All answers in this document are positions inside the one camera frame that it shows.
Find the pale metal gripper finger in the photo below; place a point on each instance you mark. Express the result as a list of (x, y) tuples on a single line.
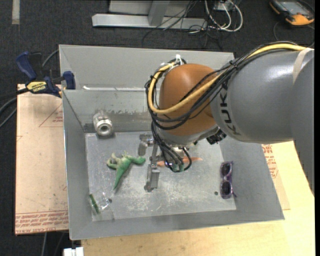
[(143, 147), (153, 178)]

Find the orange toy carrot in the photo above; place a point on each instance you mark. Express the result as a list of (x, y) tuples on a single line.
[(196, 159)]

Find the green toy dinosaur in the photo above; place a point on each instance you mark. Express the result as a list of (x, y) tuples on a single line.
[(123, 163)]

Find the grey metal bin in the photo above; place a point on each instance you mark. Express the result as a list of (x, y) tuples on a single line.
[(175, 200)]

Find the silver metal cylinder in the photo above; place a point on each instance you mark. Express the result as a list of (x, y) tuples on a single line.
[(103, 126)]

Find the purple sunglasses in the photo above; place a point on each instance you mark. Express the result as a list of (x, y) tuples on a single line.
[(226, 180)]

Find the clear glass with green band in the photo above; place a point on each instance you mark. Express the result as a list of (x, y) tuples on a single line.
[(98, 203)]

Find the brown cardboard board red print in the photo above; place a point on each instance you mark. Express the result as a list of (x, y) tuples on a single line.
[(40, 162)]

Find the black cylinder on white bracket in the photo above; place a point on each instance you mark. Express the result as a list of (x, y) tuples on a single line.
[(216, 137)]

